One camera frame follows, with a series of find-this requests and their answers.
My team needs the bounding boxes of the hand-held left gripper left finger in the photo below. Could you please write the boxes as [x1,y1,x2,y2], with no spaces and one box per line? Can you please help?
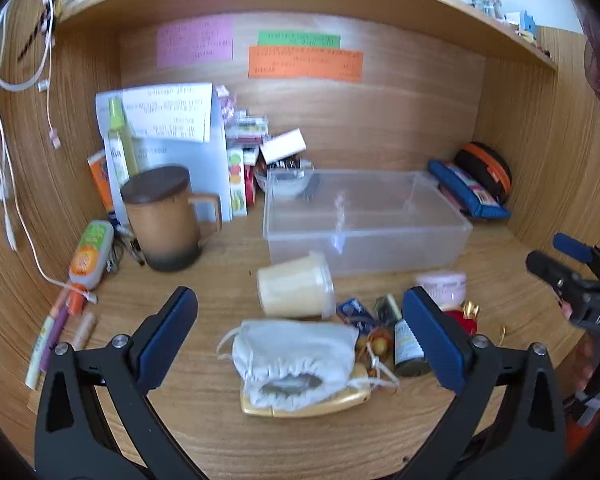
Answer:
[34,286,216,480]

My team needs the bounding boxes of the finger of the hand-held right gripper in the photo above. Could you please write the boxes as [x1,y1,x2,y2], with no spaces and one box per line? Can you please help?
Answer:
[525,250,582,292]
[553,232,600,277]

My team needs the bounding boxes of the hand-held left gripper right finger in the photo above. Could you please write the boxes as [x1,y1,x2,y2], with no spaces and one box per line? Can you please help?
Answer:
[402,286,567,480]

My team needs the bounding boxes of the dark bottle with yellow label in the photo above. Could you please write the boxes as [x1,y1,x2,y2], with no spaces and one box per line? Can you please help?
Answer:
[392,317,433,378]

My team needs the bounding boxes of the pink round jar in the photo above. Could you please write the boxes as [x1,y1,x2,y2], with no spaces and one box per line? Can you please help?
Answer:
[415,271,468,311]

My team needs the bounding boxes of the gold compact case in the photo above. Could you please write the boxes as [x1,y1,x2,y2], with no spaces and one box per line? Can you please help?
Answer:
[241,362,372,418]

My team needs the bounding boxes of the white drawstring pouch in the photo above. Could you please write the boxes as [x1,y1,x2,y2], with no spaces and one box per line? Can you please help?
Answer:
[216,320,359,415]

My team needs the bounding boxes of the clear plastic storage box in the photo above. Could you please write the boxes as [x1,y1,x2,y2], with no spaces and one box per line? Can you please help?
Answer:
[262,169,473,277]

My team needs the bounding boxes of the cream plastic jar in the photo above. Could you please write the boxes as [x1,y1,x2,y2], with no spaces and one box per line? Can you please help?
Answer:
[256,251,336,320]

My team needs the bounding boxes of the wooden desktop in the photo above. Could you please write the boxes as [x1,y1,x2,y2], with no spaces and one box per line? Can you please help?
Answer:
[27,210,588,480]

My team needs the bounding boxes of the person's right hand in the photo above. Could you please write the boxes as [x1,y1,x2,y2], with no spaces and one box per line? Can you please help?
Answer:
[576,336,598,393]

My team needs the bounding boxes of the dark candy wrapper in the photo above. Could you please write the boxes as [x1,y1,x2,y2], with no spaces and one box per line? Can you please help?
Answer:
[375,294,403,323]

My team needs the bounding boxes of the small blue packet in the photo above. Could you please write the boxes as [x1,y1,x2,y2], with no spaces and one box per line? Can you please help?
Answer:
[336,298,376,336]

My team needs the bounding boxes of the pink lip balm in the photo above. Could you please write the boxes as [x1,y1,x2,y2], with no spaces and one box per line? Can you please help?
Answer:
[71,311,98,351]

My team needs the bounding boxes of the black binder clip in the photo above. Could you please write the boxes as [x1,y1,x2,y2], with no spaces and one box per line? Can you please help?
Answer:
[107,230,147,273]

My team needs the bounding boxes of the brown ceramic mug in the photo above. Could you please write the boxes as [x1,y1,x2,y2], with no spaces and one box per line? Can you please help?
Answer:
[121,180,223,273]

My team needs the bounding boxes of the orange marker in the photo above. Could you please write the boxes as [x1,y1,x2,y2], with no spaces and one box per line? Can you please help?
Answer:
[50,285,87,331]

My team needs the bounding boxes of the orange green tube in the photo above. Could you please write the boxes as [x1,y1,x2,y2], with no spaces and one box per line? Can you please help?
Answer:
[68,220,116,291]

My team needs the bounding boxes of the pink flat pouch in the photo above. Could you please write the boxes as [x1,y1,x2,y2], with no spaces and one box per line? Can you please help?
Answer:
[437,185,473,217]

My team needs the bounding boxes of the blue pencil case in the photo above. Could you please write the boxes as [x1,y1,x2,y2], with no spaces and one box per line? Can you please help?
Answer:
[427,159,512,221]

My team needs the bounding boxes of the black orange round case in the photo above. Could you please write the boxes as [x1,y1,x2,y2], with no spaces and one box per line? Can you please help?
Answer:
[454,142,513,206]

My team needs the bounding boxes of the fruit print box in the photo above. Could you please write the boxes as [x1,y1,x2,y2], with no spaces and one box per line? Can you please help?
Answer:
[226,147,248,218]

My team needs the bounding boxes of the orange carton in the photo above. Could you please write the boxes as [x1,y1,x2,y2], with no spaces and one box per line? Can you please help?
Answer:
[87,150,118,221]

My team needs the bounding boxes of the red small box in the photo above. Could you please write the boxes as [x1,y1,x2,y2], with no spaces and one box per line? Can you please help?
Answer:
[244,147,261,206]

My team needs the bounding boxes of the small bowl of trinkets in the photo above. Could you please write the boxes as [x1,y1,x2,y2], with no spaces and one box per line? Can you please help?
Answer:
[254,160,315,201]

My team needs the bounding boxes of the green spray bottle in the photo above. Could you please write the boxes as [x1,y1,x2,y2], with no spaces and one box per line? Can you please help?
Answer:
[108,97,140,186]

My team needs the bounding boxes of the white small box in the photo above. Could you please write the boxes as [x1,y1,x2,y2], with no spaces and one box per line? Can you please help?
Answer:
[259,129,307,163]

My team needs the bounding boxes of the white printed booklet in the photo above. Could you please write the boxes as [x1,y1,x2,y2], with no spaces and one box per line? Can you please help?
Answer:
[96,83,214,144]

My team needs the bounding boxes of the blue small figure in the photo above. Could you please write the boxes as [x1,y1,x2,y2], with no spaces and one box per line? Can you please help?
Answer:
[517,10,539,37]

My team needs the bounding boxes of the pink coil packet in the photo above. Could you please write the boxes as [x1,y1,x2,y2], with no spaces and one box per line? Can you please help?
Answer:
[215,85,237,126]

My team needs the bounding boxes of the pink paper note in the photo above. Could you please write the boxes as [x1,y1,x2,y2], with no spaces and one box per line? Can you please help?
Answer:
[156,16,234,68]

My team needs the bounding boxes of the orange paper note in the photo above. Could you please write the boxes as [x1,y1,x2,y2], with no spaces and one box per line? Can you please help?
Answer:
[248,46,364,83]

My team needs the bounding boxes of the green paper note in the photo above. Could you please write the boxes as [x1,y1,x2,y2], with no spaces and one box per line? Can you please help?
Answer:
[257,31,342,50]

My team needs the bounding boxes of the long white cable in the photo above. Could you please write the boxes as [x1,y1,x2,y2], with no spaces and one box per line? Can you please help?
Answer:
[0,95,98,306]

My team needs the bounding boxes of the hanging white cables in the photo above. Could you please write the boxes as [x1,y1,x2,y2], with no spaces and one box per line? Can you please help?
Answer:
[0,0,63,150]

